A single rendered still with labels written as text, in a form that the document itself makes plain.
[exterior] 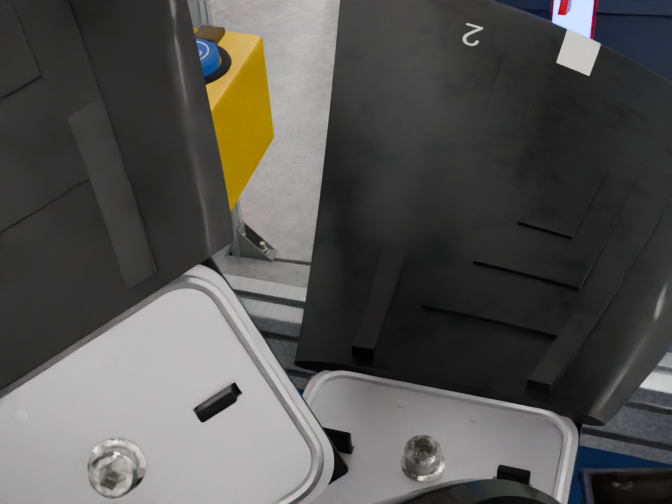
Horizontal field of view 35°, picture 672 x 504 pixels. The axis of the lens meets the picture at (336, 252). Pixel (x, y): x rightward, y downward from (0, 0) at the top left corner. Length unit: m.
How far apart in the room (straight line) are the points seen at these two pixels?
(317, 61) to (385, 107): 2.31
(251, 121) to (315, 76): 1.95
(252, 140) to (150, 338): 0.52
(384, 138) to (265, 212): 1.86
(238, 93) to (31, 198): 0.49
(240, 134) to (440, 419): 0.42
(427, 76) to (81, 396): 0.26
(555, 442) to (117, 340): 0.15
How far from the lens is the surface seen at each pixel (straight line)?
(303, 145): 2.47
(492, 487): 0.25
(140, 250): 0.25
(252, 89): 0.75
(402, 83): 0.46
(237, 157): 0.74
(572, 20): 0.62
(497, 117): 0.46
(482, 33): 0.50
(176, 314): 0.26
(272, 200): 2.32
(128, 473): 0.25
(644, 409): 0.82
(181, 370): 0.26
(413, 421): 0.35
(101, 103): 0.25
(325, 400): 0.36
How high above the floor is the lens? 1.45
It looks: 42 degrees down
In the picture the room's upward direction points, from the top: 4 degrees counter-clockwise
